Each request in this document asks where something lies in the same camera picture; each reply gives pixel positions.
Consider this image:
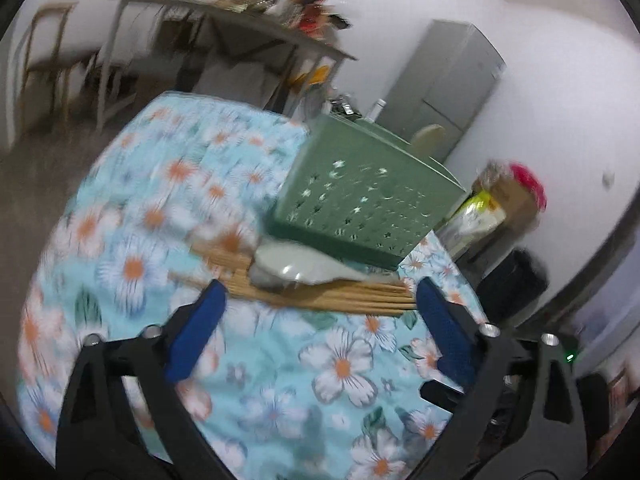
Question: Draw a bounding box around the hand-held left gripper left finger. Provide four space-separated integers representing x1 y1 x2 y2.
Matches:
55 279 236 480

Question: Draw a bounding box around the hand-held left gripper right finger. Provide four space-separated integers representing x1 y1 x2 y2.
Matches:
415 277 588 480

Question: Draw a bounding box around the bundle of wooden chopsticks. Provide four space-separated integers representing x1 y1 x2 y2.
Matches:
167 242 418 317

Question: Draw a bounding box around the white ceramic spoon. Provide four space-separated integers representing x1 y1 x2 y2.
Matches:
248 242 401 293
410 124 446 161

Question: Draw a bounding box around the green plastic basket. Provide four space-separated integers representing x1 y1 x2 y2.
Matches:
272 112 471 271

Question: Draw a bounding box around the black trash bin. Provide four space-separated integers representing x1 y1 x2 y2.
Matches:
477 247 548 323

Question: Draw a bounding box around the floral light blue blanket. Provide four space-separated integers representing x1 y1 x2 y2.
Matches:
15 91 493 480

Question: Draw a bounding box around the yellow and white sack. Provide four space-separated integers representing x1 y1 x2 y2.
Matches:
440 190 506 256

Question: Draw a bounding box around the cardboard box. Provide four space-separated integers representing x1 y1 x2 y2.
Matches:
480 170 538 241

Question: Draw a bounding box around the red plastic bag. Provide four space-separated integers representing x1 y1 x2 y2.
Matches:
507 162 548 211

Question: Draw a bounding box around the grey refrigerator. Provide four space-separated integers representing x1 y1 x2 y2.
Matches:
377 20 506 163

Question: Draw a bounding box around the white wooden-top table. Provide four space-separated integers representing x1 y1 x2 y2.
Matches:
97 0 358 133

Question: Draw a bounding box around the wooden chair with dark seat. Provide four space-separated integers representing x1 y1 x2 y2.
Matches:
15 2 101 131

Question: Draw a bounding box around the red bottle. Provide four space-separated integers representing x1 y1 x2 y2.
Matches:
297 2 328 36

